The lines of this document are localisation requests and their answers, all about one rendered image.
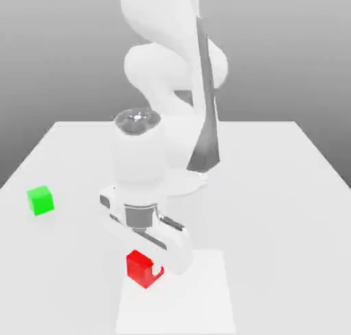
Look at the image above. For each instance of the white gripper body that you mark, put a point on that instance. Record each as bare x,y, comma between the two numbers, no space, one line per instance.
179,254

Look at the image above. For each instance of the small red cube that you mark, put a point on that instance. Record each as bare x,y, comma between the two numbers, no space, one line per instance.
138,269

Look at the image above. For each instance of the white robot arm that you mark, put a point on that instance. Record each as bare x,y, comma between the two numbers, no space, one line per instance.
161,66

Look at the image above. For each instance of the small green cube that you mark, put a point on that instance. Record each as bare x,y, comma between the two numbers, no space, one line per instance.
41,201

